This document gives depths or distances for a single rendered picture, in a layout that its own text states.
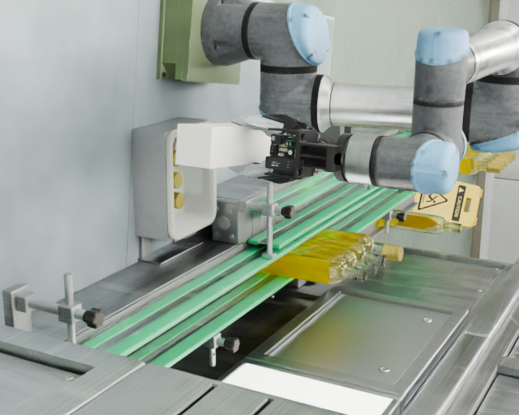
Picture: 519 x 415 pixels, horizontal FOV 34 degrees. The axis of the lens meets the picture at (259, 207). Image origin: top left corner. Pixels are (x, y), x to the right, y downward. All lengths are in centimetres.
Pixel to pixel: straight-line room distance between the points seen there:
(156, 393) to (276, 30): 95
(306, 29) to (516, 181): 628
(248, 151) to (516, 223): 667
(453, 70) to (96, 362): 65
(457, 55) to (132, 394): 68
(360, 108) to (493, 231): 638
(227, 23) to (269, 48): 10
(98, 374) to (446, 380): 93
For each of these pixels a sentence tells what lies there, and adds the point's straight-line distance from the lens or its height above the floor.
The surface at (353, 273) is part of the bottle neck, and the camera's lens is 183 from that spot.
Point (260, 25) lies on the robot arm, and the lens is 167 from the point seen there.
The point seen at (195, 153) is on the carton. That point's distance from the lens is 125.
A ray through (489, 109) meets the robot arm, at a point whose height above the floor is 139.
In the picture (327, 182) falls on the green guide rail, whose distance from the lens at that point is 207.
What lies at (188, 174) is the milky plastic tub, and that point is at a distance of 181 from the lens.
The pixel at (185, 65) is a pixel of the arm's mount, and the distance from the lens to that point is 170.
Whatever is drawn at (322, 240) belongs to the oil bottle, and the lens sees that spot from 198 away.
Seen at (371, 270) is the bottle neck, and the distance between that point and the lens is 188.
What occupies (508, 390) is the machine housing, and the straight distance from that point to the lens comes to 178.
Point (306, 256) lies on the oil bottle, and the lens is 186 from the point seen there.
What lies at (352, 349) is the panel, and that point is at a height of 116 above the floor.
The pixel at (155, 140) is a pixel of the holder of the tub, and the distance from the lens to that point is 165.
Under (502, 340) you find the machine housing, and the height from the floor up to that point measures 141.
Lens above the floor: 174
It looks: 27 degrees down
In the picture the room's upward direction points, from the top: 98 degrees clockwise
